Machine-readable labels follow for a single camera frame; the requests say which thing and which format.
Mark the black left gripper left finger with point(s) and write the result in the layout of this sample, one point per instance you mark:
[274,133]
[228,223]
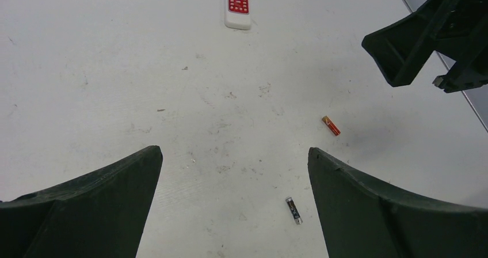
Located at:
[98,214]

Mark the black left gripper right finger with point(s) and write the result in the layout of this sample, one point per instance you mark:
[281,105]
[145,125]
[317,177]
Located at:
[363,216]

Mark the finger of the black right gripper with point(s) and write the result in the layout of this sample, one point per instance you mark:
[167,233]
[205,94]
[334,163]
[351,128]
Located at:
[470,55]
[400,50]

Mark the white red remote control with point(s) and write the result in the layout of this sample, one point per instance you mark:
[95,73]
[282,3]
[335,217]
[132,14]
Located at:
[237,14]

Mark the red orange battery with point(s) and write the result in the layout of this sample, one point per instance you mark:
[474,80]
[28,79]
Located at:
[332,127]

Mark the black silver battery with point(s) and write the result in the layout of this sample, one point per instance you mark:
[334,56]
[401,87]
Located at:
[294,210]

